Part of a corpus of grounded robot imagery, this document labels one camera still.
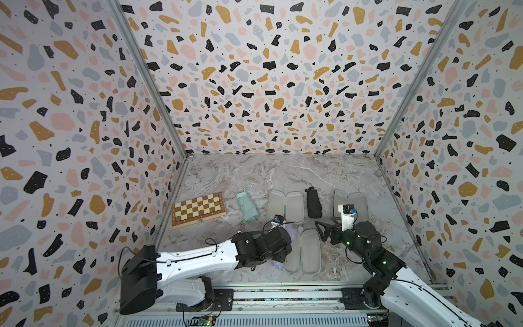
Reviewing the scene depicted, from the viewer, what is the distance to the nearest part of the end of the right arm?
0.70m

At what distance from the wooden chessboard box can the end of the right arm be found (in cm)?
49

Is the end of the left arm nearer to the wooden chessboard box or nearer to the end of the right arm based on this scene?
the end of the right arm

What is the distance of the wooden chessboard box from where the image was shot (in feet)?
3.08

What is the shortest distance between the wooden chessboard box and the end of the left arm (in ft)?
1.39
